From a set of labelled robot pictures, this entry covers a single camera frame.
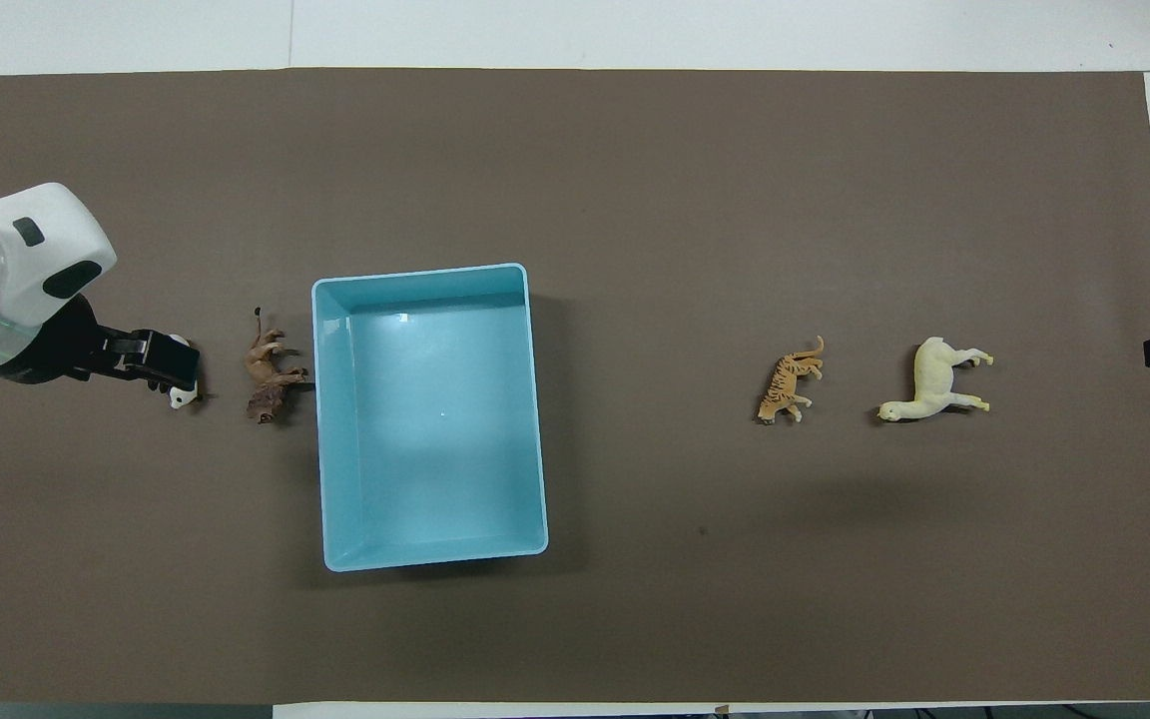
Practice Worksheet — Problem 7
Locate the cream llama toy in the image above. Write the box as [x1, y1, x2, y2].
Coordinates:
[876, 337, 995, 424]

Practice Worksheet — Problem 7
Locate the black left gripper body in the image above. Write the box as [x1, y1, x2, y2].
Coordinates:
[0, 294, 105, 386]

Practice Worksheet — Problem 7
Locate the brown lion toy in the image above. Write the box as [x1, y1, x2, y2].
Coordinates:
[245, 307, 312, 425]

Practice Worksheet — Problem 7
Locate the orange striped tiger toy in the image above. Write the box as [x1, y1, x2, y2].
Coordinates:
[756, 336, 827, 425]

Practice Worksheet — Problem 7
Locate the brown table mat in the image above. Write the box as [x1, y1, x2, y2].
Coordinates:
[0, 67, 1150, 706]

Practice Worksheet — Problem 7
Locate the light blue storage box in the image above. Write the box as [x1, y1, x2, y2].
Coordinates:
[311, 263, 549, 573]

